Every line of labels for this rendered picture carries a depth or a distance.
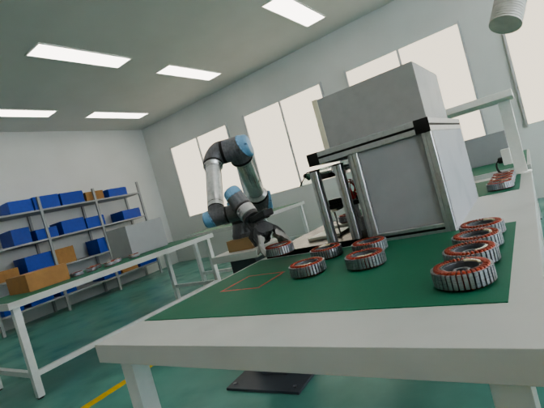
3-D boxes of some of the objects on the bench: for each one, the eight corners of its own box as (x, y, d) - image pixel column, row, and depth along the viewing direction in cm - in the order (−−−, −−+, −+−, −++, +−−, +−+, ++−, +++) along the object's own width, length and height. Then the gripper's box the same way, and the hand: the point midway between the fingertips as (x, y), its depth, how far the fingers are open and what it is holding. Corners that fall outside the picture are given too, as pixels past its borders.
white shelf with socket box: (458, 191, 215) (438, 112, 214) (467, 183, 246) (448, 112, 244) (533, 176, 195) (511, 88, 194) (532, 168, 226) (512, 92, 225)
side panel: (371, 244, 136) (348, 155, 135) (375, 241, 139) (351, 155, 138) (456, 231, 120) (430, 130, 119) (458, 228, 123) (432, 130, 122)
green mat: (144, 320, 114) (144, 320, 114) (261, 261, 164) (261, 260, 164) (507, 303, 61) (507, 301, 61) (516, 222, 111) (516, 221, 111)
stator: (346, 255, 128) (342, 244, 128) (312, 264, 128) (310, 252, 128) (341, 249, 139) (338, 240, 139) (311, 257, 140) (308, 248, 139)
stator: (346, 265, 114) (342, 252, 114) (384, 256, 112) (380, 244, 112) (347, 274, 103) (344, 261, 103) (389, 265, 101) (386, 251, 101)
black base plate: (267, 258, 165) (265, 253, 165) (329, 226, 218) (329, 222, 218) (371, 243, 138) (369, 236, 138) (414, 210, 191) (412, 205, 191)
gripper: (265, 218, 163) (293, 253, 154) (227, 231, 153) (256, 269, 143) (269, 204, 158) (299, 240, 148) (232, 216, 147) (261, 255, 137)
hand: (280, 249), depth 144 cm, fingers closed on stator, 13 cm apart
